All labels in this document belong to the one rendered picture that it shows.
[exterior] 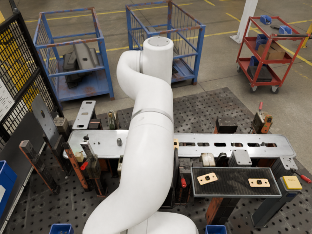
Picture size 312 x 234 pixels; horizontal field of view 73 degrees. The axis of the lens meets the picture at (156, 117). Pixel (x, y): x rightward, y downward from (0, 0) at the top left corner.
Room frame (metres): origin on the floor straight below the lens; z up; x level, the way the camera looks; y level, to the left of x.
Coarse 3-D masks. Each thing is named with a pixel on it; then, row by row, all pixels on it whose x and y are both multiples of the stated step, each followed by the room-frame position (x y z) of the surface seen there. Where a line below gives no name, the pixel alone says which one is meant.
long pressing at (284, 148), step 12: (72, 132) 0.91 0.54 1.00; (84, 132) 0.91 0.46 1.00; (96, 132) 0.91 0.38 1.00; (108, 132) 0.91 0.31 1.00; (120, 132) 0.91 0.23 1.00; (72, 144) 0.81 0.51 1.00; (96, 144) 0.81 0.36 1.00; (108, 144) 0.81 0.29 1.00; (228, 144) 0.81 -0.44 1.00; (276, 144) 0.81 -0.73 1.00; (288, 144) 0.81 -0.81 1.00; (84, 156) 0.72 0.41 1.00; (108, 156) 0.72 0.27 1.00; (180, 156) 0.72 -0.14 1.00; (192, 156) 0.72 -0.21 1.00; (216, 156) 0.72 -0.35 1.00; (228, 156) 0.72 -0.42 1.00; (252, 156) 0.72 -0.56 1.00; (264, 156) 0.72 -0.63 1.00; (276, 156) 0.72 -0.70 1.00
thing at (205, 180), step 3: (207, 174) 0.51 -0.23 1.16; (210, 174) 0.51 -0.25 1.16; (213, 174) 0.51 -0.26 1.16; (198, 177) 0.49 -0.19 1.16; (201, 177) 0.49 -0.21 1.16; (204, 177) 0.49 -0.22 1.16; (207, 177) 0.49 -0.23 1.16; (210, 177) 0.49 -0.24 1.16; (213, 177) 0.49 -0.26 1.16; (216, 177) 0.49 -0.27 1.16; (198, 180) 0.48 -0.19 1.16; (204, 180) 0.48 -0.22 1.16; (207, 180) 0.48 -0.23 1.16; (210, 180) 0.48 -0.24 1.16; (213, 180) 0.48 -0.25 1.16; (201, 183) 0.46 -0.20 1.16; (204, 183) 0.46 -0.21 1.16
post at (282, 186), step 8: (280, 184) 0.48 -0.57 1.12; (288, 192) 0.44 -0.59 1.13; (296, 192) 0.44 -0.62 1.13; (264, 200) 0.50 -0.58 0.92; (272, 200) 0.47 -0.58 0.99; (280, 200) 0.44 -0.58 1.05; (288, 200) 0.44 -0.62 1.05; (264, 208) 0.47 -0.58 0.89; (272, 208) 0.45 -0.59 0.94; (280, 208) 0.44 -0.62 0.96; (256, 216) 0.47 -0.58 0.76; (264, 216) 0.45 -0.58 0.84; (272, 216) 0.44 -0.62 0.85; (256, 224) 0.45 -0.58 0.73; (264, 224) 0.44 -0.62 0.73
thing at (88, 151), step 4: (84, 136) 0.69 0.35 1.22; (84, 140) 0.67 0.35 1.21; (80, 144) 0.64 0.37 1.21; (84, 144) 0.64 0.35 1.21; (88, 144) 0.65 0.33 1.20; (84, 148) 0.63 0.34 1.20; (88, 148) 0.65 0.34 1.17; (88, 152) 0.66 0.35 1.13; (92, 152) 0.67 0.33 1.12; (88, 156) 0.66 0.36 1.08; (92, 156) 0.66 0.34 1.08
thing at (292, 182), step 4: (284, 176) 0.50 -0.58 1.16; (288, 176) 0.50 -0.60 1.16; (292, 176) 0.50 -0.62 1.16; (284, 180) 0.48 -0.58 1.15; (288, 180) 0.48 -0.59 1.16; (292, 180) 0.48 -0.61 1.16; (296, 180) 0.48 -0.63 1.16; (288, 184) 0.46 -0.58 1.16; (292, 184) 0.46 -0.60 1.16; (296, 184) 0.46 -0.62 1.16; (288, 188) 0.44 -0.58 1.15; (292, 188) 0.44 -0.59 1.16; (296, 188) 0.44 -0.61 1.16; (300, 188) 0.44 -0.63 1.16
